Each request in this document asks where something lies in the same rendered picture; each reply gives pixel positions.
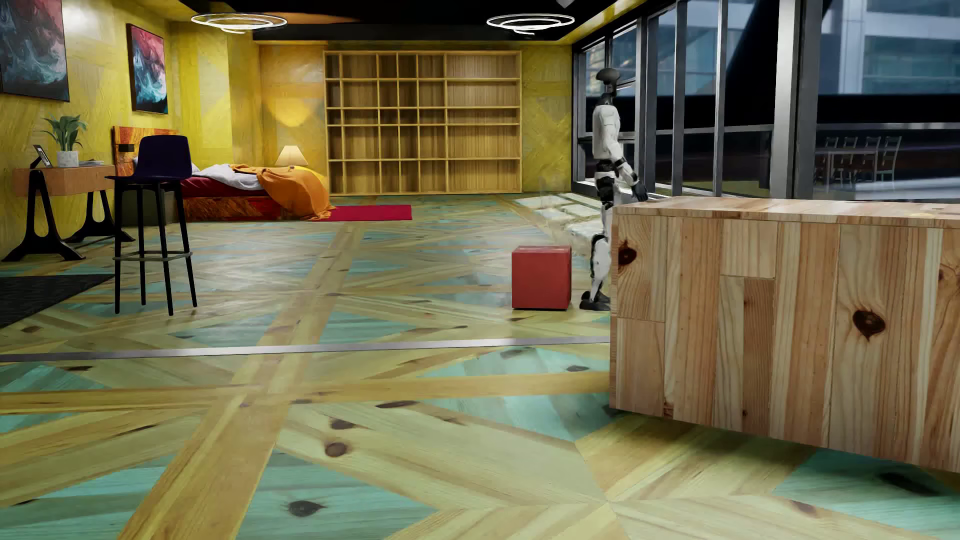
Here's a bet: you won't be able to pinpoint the dark red box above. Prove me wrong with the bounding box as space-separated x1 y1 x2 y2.
511 245 573 312

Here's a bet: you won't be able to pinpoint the red floor rug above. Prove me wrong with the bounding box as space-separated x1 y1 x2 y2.
315 204 414 223

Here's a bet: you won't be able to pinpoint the large wooden grid bookshelf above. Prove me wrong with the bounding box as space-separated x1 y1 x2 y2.
323 50 523 196

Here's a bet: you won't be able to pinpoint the white humanoid robot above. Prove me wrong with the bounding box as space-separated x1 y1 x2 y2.
579 67 650 312

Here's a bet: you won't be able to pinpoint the orange blanket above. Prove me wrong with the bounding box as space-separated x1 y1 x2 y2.
229 163 335 222

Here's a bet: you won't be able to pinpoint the bed with red base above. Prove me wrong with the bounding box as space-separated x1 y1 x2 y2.
112 126 332 223

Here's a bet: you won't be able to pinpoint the large pine wood counter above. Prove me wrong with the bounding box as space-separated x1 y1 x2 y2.
609 195 960 474

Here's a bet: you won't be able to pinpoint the black bar stool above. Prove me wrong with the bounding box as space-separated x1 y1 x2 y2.
105 134 199 317

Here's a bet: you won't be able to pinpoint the wooden orange headboard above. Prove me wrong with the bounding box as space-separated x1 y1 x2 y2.
112 126 180 177

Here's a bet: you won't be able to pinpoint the wooden console table black legs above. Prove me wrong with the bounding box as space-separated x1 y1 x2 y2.
2 164 136 263

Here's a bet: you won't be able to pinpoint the potted green plant white pot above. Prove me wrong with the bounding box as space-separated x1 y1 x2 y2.
41 114 88 168

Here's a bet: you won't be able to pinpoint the dark grey floor mat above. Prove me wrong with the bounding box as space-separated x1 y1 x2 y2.
0 273 116 330

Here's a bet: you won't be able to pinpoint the ring ceiling light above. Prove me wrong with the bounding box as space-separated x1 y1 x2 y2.
486 12 576 36
190 12 288 35

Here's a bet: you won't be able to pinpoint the small abstract wall painting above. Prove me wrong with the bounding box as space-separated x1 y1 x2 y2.
125 23 170 116

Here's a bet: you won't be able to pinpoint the large abstract wall painting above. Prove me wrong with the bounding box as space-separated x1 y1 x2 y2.
0 0 71 103

